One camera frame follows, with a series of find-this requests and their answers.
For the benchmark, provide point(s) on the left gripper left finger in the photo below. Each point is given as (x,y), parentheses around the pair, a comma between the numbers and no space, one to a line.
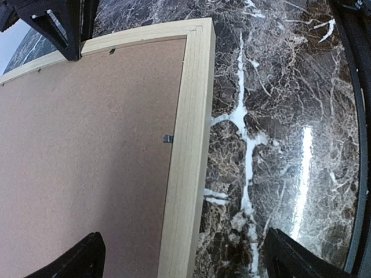
(85,259)

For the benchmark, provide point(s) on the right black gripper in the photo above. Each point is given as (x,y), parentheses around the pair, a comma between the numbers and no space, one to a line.
(58,21)

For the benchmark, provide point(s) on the brown backing board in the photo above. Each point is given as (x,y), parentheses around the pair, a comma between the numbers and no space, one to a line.
(82,151)

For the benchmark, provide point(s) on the light wooden picture frame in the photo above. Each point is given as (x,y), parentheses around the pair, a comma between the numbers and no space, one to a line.
(189,140)

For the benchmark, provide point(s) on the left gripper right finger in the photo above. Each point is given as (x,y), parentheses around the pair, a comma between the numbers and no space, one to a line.
(284,257)

